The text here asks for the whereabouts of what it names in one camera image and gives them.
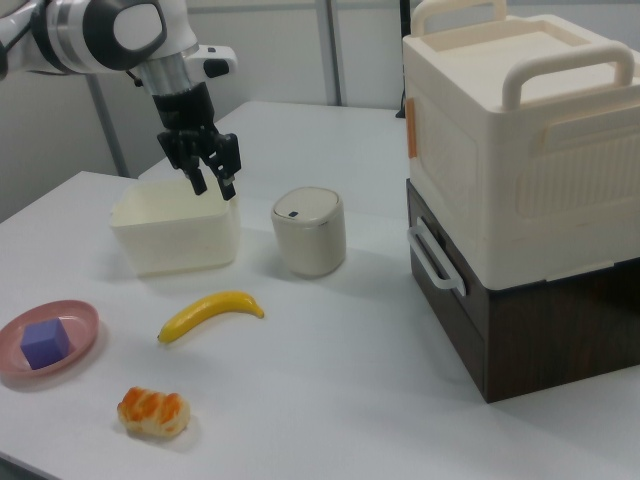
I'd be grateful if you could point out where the yellow banana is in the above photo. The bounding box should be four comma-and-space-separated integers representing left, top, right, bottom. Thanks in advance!
157, 290, 266, 345

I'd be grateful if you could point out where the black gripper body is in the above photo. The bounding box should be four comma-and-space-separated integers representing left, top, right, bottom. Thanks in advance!
149, 81, 222, 154

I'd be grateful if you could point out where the black stand pole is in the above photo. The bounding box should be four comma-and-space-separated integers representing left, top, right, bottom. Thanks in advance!
394, 0, 410, 120

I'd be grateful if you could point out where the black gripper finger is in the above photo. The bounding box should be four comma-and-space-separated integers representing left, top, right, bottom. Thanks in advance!
202, 131, 243, 202
156, 130, 209, 197

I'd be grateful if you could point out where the cream plastic storage box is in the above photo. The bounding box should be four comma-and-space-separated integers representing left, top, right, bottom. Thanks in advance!
401, 13, 640, 292

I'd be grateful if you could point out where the cream round lidded trash can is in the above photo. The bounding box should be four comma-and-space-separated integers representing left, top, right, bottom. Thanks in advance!
270, 186, 347, 279

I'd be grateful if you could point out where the orange box latch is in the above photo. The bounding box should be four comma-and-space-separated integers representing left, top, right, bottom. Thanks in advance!
405, 98, 419, 159

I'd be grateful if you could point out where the pink plate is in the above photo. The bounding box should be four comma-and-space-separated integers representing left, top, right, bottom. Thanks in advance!
0, 299, 101, 391

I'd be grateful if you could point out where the white rectangular plastic bin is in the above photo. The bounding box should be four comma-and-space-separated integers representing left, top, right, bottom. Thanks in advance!
109, 179, 242, 279

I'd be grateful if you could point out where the purple cube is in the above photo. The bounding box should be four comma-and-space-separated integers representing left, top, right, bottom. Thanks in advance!
19, 318, 71, 371

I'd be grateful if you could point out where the orange glazed bread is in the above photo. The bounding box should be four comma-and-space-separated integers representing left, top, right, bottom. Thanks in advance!
116, 385, 192, 437

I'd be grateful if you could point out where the large cream box handle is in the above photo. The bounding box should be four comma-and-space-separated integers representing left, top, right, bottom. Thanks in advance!
500, 41, 634, 113

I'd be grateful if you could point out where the dark wooden cabinet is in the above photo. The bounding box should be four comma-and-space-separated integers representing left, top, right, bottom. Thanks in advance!
404, 177, 640, 405

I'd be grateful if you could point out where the dark wooden drawer white handle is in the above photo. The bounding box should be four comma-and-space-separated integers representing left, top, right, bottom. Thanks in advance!
406, 209, 486, 351

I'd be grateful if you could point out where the small cream box handle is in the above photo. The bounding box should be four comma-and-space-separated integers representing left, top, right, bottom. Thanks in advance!
410, 0, 509, 37

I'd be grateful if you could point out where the grey partition post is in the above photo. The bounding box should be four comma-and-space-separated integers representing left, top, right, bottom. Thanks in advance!
325, 0, 348, 107
88, 69, 128, 177

